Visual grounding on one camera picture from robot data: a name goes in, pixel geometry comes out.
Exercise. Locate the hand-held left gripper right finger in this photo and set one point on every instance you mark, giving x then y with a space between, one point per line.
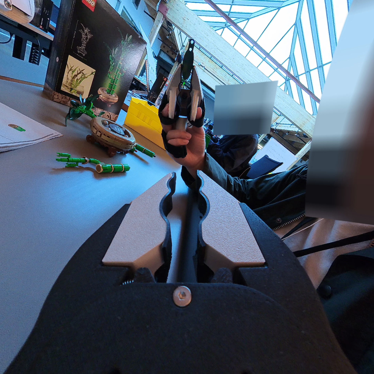
233 233

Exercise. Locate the small black toy box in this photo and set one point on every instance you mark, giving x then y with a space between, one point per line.
159 87

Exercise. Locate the tan round toy pot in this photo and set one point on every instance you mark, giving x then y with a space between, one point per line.
112 134

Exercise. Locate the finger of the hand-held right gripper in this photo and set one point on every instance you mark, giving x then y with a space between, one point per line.
174 87
196 93

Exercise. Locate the person's right forearm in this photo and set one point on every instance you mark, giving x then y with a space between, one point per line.
248 192

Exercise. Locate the toy bamboo sprig with leaves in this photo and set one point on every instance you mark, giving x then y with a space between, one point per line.
80 109

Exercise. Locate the white background board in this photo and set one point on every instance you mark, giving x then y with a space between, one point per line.
277 149

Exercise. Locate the short green toy bamboo stalk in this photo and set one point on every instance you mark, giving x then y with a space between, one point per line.
144 150

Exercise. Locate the black toy set box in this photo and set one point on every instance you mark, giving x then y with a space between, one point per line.
96 35

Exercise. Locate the open instruction booklet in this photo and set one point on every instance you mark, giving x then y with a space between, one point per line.
23 128

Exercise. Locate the green toy leaf piece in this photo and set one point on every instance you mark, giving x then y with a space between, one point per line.
187 58

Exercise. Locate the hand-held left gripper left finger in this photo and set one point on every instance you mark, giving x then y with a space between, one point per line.
137 233

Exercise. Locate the person's dark clothing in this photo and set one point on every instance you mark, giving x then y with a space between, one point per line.
344 292

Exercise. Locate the person's right hand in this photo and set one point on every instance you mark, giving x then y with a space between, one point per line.
195 146

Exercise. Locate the stack of yellow bins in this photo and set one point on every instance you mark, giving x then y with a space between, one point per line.
143 122

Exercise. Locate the grey desk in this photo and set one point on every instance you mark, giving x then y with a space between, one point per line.
43 204

